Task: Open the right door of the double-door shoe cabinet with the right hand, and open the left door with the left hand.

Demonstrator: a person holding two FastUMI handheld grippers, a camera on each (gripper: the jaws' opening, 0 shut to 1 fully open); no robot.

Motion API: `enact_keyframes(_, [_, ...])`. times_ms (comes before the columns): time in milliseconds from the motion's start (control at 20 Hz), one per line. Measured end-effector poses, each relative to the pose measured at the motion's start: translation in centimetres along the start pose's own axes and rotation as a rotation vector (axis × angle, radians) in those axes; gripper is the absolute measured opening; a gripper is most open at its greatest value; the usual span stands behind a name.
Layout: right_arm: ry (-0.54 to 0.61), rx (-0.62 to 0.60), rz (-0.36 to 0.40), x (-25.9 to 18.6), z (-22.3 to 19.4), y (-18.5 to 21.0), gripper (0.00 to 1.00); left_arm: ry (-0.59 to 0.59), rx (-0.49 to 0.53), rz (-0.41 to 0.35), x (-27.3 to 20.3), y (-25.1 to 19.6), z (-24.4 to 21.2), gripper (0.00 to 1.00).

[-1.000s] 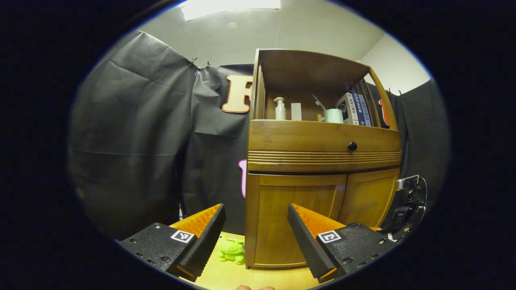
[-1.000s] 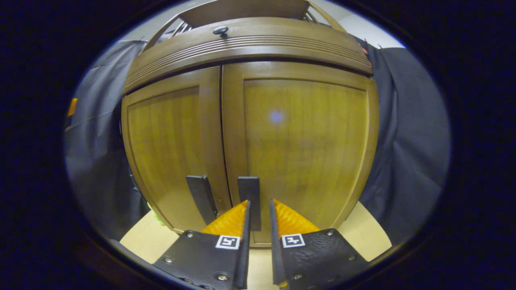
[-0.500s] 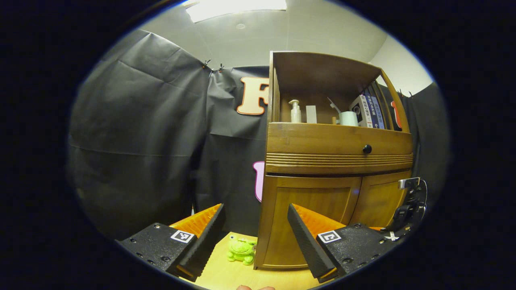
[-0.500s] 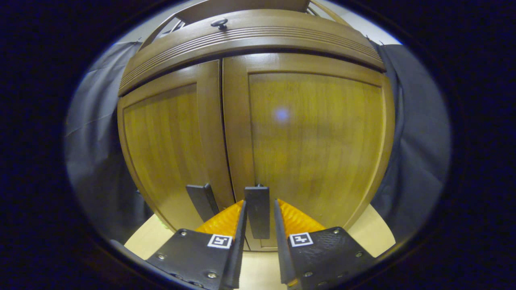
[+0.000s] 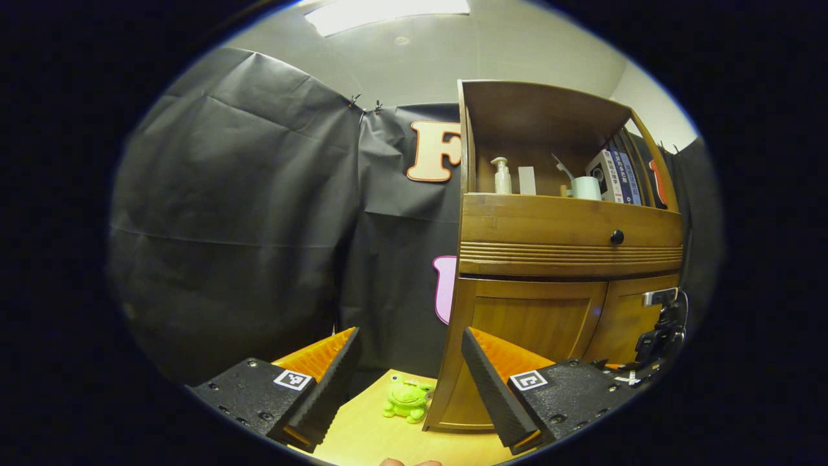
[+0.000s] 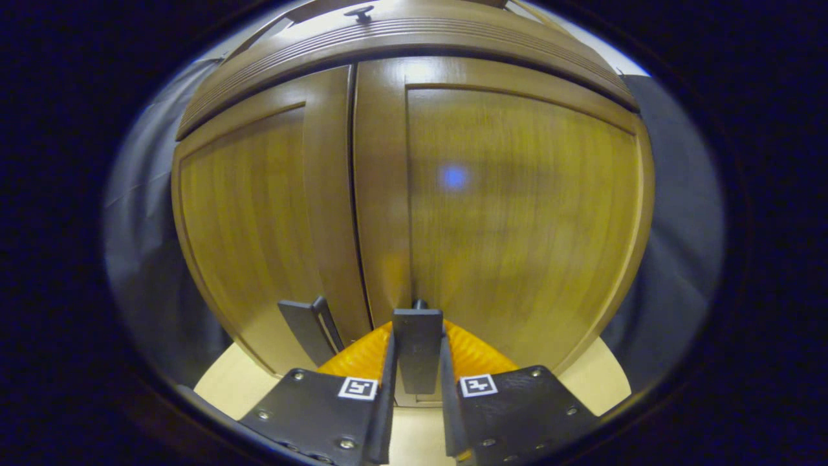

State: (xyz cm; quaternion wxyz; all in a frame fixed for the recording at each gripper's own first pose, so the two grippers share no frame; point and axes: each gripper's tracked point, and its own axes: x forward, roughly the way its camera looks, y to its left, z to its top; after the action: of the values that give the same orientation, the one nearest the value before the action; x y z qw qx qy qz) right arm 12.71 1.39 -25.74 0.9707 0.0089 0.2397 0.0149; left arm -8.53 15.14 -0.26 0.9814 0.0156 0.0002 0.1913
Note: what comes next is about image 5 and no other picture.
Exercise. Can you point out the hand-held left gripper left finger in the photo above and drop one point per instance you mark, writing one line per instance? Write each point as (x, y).
(330, 391)

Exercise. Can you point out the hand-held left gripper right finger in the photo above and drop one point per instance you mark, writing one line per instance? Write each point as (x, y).
(495, 388)

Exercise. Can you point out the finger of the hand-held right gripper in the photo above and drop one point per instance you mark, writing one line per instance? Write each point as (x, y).
(631, 377)

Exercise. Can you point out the wooden shoe cabinet door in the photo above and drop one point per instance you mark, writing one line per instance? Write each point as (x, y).
(537, 323)
(614, 323)

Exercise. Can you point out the wooden double-door shoe cabinet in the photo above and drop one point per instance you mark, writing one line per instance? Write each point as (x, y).
(530, 110)

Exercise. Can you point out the wooden cabinet drawer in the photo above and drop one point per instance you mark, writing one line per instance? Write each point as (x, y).
(537, 226)

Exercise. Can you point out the green frog toy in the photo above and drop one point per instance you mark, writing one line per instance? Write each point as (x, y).
(407, 400)

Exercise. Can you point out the black round drawer knob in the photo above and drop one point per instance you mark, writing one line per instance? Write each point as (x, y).
(617, 237)

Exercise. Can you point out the light blue book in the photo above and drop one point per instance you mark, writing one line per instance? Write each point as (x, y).
(634, 184)

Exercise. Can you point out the pale mint cup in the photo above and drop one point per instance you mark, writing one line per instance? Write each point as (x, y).
(587, 188)

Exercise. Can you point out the white utensil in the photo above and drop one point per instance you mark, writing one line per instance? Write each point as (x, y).
(561, 166)

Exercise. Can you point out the white box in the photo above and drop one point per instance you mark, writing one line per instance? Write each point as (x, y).
(526, 181)

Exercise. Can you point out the white pump bottle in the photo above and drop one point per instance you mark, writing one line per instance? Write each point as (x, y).
(502, 180)

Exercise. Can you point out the ceiling light panel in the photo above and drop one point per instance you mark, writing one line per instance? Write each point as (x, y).
(388, 13)

